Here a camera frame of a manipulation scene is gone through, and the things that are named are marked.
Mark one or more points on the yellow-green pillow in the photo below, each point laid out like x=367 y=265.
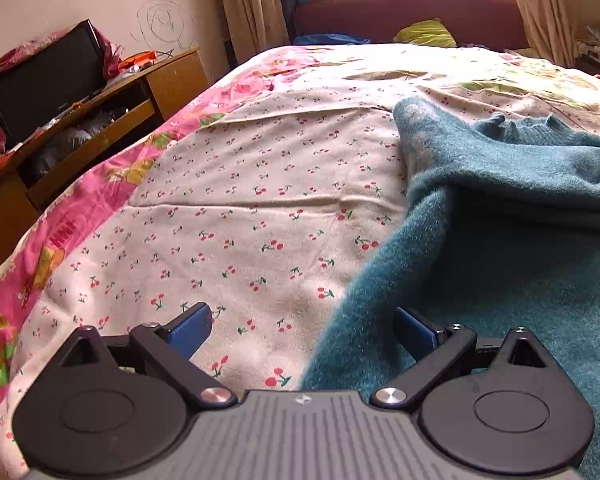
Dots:
x=425 y=34

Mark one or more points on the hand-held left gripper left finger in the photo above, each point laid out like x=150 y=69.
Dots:
x=192 y=332

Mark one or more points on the wooden tv cabinet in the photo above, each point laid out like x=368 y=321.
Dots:
x=175 y=85

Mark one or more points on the grey cloth bundle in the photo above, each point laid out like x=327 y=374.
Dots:
x=75 y=137

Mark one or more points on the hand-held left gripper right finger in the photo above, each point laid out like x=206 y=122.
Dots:
x=414 y=332

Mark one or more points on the beige curtain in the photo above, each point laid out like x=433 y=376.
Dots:
x=540 y=10
x=252 y=5

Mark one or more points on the black television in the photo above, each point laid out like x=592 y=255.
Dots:
x=45 y=80

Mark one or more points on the blue crumpled cloth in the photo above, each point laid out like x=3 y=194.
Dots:
x=330 y=39

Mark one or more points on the teal fuzzy sweater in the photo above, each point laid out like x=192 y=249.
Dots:
x=505 y=235

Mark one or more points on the maroon padded headboard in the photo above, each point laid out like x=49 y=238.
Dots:
x=380 y=15

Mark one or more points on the orange plastic item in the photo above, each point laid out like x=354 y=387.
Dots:
x=137 y=61

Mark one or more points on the cherry print pink bedsheet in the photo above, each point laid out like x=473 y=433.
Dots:
x=255 y=185

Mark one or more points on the cluttered bedside table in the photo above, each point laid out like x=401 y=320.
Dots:
x=597 y=50

